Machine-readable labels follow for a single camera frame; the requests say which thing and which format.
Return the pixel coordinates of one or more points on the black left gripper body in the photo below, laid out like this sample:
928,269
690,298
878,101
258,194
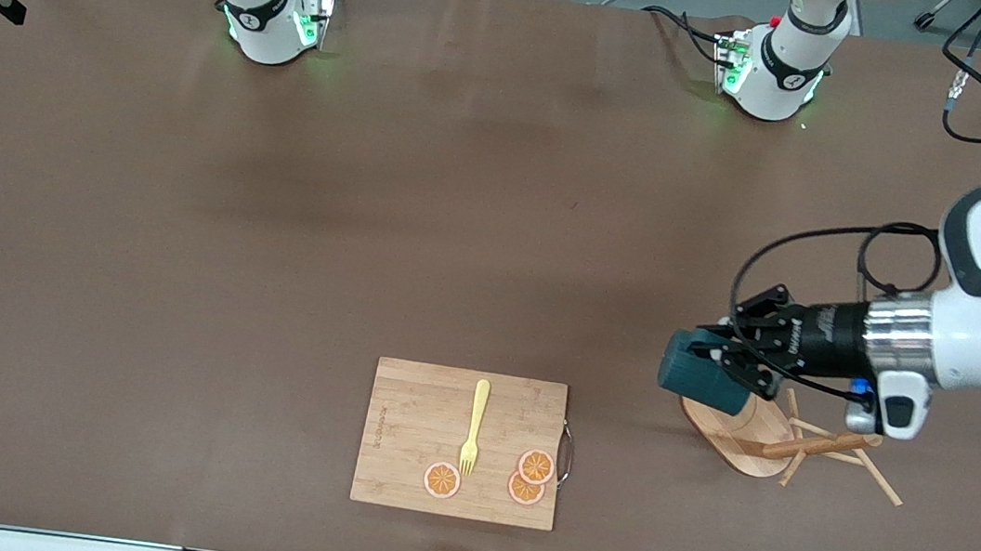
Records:
824,337

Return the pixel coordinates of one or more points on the teal cup yellow inside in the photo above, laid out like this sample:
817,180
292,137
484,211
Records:
693,375

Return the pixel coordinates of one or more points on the wooden mug rack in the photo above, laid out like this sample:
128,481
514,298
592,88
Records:
745,447

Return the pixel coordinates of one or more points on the orange slice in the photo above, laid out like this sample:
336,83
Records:
442,480
536,466
519,492

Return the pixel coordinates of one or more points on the yellow plastic fork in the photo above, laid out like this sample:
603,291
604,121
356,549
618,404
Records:
479,405

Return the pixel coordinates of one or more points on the black caster wheel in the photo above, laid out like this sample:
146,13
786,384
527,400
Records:
924,21

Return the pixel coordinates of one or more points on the bamboo cutting board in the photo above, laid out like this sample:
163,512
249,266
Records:
405,434

